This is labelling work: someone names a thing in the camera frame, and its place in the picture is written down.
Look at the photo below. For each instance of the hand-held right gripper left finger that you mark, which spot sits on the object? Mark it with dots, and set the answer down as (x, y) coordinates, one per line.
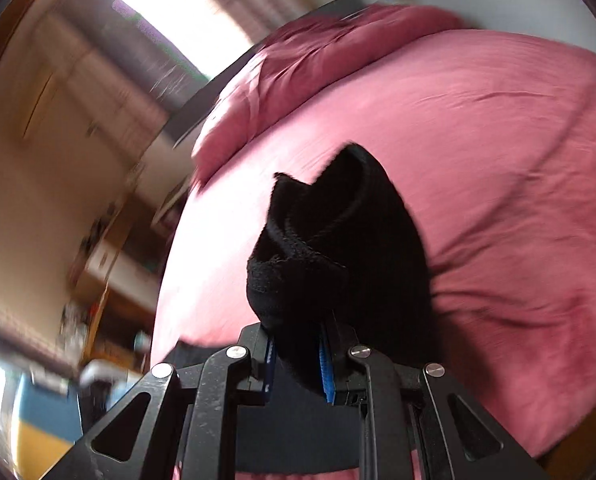
(213, 410)

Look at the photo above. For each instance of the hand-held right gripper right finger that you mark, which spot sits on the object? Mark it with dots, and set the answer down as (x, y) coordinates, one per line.
(387, 410)

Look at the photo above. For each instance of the black pants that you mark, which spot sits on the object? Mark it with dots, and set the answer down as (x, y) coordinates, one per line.
(328, 240)

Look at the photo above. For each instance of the white jug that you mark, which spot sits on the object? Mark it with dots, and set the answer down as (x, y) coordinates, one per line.
(141, 342)

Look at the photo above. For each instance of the white cabinet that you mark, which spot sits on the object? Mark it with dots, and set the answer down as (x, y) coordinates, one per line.
(105, 260)

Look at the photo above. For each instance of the bed with pink sheet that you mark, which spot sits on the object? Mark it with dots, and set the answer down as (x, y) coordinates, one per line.
(477, 160)

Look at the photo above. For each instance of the grey headboard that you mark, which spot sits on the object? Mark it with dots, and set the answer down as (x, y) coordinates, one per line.
(193, 115)

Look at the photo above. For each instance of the pink duvet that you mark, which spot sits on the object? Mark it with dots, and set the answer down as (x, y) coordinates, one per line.
(303, 70)

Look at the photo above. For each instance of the bright window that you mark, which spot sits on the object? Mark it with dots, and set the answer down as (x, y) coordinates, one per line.
(178, 15)

